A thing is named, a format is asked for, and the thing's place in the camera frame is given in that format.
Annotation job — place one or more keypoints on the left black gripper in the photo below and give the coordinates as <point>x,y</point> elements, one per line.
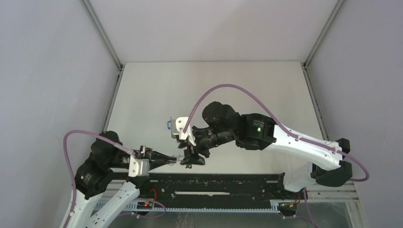
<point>160,158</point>

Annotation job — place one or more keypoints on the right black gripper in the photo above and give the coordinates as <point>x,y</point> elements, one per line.
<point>191,155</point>

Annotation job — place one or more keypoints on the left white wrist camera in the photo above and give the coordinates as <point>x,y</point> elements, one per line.
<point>138,167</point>

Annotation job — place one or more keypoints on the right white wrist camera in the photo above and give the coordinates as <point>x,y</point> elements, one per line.
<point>178,132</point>

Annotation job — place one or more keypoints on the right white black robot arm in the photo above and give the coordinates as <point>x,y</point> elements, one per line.
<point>325,159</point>

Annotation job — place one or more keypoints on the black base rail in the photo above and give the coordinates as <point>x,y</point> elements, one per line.
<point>216,190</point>

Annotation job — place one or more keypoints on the aluminium frame post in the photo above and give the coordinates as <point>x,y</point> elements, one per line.
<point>324,31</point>
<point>97,24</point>

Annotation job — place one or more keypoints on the right aluminium frame post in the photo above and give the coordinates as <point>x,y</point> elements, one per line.
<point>324,31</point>

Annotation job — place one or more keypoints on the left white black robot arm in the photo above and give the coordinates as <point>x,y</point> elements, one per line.
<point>92,178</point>

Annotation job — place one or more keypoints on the grey cable duct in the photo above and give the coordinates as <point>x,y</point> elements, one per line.
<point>135,206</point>

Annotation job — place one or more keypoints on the left aluminium frame post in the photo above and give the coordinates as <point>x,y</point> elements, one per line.
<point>97,24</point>

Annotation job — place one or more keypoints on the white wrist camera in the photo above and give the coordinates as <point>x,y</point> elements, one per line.
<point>138,167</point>
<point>178,132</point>

